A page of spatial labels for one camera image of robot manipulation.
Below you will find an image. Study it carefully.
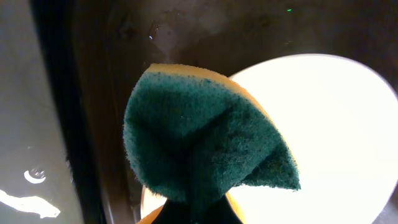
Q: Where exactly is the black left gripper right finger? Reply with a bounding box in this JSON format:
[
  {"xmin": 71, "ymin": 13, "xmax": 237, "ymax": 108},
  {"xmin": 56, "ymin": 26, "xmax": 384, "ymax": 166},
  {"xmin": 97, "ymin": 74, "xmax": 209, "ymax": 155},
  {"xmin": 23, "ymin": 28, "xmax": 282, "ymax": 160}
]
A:
[{"xmin": 198, "ymin": 195, "xmax": 242, "ymax": 224}]

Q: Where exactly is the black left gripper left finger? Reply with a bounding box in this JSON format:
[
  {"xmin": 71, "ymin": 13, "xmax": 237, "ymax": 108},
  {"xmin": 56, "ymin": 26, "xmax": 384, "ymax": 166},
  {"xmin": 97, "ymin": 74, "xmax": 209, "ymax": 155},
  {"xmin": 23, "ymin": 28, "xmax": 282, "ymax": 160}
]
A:
[{"xmin": 152, "ymin": 199, "xmax": 194, "ymax": 224}]

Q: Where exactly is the green and yellow sponge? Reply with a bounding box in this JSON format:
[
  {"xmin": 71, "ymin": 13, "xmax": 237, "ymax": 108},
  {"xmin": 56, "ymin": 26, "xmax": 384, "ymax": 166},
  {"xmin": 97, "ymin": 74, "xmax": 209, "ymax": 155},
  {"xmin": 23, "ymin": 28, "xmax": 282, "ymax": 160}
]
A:
[{"xmin": 122, "ymin": 63, "xmax": 302, "ymax": 224}]

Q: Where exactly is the cream white plate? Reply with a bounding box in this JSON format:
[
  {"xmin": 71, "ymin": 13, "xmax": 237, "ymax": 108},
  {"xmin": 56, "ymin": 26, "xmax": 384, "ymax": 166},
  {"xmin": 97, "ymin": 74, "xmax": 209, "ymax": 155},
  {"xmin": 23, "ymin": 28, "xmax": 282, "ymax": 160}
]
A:
[{"xmin": 149, "ymin": 54, "xmax": 397, "ymax": 223}]

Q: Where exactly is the black rectangular water tray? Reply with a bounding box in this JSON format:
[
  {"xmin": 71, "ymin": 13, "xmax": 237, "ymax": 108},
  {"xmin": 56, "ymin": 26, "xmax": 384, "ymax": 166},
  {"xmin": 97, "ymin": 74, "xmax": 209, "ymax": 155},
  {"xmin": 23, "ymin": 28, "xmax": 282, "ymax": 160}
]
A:
[{"xmin": 1, "ymin": 0, "xmax": 106, "ymax": 224}]

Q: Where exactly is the brown serving tray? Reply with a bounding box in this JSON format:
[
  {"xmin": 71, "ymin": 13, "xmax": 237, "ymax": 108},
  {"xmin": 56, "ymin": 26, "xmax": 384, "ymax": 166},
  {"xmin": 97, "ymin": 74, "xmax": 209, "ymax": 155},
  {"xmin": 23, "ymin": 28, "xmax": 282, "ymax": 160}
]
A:
[{"xmin": 71, "ymin": 0, "xmax": 397, "ymax": 223}]

